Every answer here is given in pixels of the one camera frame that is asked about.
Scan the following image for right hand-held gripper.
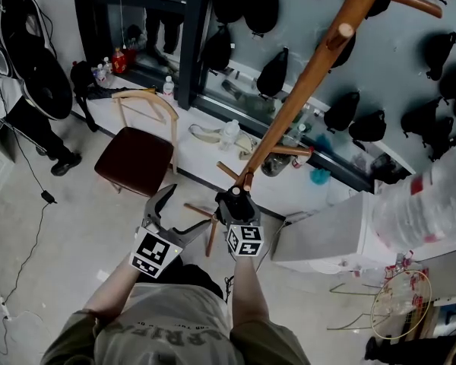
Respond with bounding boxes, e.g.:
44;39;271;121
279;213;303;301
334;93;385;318
214;191;264;259

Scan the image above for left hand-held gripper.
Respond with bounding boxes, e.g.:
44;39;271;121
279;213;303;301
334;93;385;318
130;183;214;280

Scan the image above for wooden coat rack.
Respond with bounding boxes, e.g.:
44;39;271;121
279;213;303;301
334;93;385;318
184;0;444;258

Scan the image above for person's right forearm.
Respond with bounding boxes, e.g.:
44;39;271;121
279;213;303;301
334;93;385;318
230;255;273;332

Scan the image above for person's left forearm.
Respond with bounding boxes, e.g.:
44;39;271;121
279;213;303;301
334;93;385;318
85;255;147;325

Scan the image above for dark glass jar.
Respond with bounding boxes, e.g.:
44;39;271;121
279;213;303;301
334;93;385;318
261;152;292;177

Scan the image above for person's black trousers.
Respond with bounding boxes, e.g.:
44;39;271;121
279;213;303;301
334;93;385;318
157;255;229;302

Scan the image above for wooden chair dark seat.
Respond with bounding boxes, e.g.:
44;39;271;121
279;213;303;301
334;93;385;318
93;90;180;198

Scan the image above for clear water bottle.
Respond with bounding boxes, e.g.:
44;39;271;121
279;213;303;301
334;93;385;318
288;122;309;148
220;119;241;151

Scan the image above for white bottle red cap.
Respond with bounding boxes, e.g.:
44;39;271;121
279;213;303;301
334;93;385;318
291;146;315;170

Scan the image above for white water dispenser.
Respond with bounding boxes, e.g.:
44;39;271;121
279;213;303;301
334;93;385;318
270;190;388;275

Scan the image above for teal cloth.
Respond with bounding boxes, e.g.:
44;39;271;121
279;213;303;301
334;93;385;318
310;167;331;186

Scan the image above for grey olive printed t-shirt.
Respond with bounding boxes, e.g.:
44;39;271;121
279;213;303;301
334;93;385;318
41;282;312;365

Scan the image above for pale wooden clothes hanger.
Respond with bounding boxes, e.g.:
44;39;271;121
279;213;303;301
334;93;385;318
122;100;166;125

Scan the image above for black folded cloth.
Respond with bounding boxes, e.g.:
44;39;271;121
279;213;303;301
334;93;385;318
86;85;119;100

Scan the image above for black hanging bag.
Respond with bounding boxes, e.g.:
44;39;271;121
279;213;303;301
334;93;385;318
70;59;100;132

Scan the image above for red jar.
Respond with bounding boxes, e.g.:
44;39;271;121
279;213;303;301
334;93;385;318
112;47;129;75

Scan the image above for black oval case white rim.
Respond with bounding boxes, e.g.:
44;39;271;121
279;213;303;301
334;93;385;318
21;46;74;121

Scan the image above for pile of clear red-label bottles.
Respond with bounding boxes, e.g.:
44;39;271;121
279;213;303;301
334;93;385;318
383;251;430;315

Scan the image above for clear water jug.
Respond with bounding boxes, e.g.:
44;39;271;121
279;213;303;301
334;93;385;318
372;141;456;252

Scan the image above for black rig cable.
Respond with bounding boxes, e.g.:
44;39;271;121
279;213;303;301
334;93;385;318
223;275;235;303

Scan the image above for beige fabric strap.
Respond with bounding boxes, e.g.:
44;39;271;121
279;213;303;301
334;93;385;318
188;123;223;144

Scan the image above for black floor cable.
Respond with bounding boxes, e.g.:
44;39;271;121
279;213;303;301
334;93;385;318
2;123;58;306

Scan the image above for black window frame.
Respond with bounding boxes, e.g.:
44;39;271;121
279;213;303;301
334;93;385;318
72;0;214;110

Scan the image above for gold wire basket table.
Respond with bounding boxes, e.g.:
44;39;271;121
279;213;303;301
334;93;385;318
326;268;433;340

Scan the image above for group of black wall bags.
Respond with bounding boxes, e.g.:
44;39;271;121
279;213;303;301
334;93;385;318
201;0;456;163

